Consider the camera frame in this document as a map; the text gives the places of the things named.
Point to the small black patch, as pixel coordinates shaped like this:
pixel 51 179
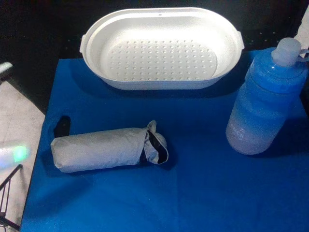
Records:
pixel 62 126

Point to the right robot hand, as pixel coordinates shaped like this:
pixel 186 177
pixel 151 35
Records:
pixel 304 26

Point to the grey umbrella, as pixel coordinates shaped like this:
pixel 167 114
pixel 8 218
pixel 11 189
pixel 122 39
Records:
pixel 99 149

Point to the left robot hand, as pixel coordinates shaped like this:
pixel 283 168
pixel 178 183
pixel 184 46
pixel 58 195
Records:
pixel 4 68

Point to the white oval perforated basket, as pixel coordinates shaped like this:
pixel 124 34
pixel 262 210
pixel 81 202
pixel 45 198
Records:
pixel 159 58

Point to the blue table cloth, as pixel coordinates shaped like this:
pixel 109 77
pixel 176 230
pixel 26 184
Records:
pixel 154 188

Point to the black metal stand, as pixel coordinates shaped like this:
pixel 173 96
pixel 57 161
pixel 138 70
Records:
pixel 7 183

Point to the blue water bottle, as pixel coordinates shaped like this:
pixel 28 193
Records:
pixel 260 104

